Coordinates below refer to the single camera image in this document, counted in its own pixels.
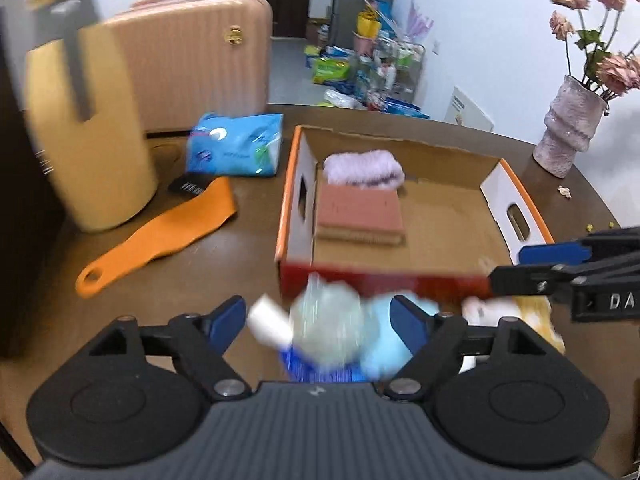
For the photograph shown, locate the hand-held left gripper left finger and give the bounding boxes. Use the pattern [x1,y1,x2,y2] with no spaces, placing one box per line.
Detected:
[87,295,253,403]

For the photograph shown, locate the pink brown sponge block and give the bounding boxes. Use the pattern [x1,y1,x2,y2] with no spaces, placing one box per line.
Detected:
[315,182,406,246]

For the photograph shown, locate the green and blue packet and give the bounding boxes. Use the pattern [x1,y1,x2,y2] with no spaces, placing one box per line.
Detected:
[312,55,351,86]

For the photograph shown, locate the white and yellow plush dog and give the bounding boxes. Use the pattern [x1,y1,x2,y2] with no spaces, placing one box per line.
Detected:
[460,295,566,373]

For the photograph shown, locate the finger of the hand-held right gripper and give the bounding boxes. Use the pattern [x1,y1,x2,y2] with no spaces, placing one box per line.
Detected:
[518,241,593,267]
[487,260,586,297]

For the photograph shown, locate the light purple fluffy cloth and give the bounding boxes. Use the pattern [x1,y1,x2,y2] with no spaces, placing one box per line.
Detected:
[322,150,406,191]

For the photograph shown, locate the blue tissue pack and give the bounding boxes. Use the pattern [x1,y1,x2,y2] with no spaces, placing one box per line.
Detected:
[186,112,284,178]

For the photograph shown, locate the black paper bag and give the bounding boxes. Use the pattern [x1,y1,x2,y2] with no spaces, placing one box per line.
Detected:
[0,5,66,361]

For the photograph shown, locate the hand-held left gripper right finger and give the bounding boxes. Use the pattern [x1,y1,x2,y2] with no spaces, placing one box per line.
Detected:
[385,295,563,403]

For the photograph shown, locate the pink stone vase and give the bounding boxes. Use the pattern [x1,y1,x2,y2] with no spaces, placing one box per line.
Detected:
[532,75,610,178]

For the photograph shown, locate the orange plastic shoehorn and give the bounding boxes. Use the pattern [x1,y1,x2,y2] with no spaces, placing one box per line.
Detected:
[75,176,237,299]

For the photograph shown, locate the clear soft plastic bottle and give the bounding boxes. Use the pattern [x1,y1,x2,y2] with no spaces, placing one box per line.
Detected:
[247,275,371,366]

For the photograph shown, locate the pink hard-shell suitcase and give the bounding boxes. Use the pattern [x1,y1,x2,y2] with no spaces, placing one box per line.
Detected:
[100,0,273,133]

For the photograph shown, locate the white board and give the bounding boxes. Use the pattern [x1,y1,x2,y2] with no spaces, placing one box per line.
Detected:
[445,86,495,132]

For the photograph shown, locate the light blue plush toy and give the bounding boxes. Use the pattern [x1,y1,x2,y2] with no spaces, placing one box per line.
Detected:
[357,295,441,378]

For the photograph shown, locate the yellow thermos jug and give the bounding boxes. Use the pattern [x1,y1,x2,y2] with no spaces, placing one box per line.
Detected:
[22,0,161,233]

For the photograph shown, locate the blue cloth item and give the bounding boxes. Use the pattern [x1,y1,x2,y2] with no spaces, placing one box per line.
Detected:
[277,347,371,386]

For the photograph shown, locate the orange cardboard box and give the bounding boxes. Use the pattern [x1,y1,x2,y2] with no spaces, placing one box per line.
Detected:
[275,125,556,306]

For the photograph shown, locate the dried pink roses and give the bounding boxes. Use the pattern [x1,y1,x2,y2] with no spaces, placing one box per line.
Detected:
[549,0,640,103]

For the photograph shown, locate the cluttered storage cart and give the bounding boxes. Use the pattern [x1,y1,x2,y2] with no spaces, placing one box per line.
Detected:
[350,0,431,111]

